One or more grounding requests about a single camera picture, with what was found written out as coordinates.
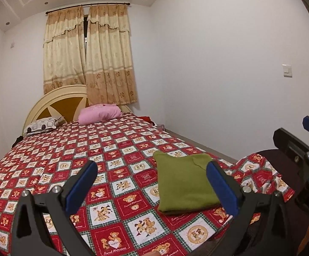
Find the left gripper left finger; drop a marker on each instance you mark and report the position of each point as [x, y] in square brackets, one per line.
[77, 186]

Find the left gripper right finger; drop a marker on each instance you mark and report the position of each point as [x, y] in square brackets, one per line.
[226, 188]

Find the green knitted sweater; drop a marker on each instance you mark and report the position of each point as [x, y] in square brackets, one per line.
[182, 183]

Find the red patchwork bear bedspread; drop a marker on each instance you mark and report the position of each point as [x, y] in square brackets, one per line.
[120, 215]

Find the white car-print pillow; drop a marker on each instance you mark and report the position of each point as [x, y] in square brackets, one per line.
[43, 125]

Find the pink pillow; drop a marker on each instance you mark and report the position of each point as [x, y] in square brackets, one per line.
[98, 113]

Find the cream wooden headboard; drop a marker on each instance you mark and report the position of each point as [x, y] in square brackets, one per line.
[66, 101]

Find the beige patterned window curtain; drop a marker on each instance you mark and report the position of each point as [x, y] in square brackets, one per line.
[92, 49]

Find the black curtain rod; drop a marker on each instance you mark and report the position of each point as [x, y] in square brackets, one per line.
[88, 5]

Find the white wall switch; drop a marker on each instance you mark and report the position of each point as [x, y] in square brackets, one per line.
[287, 70]

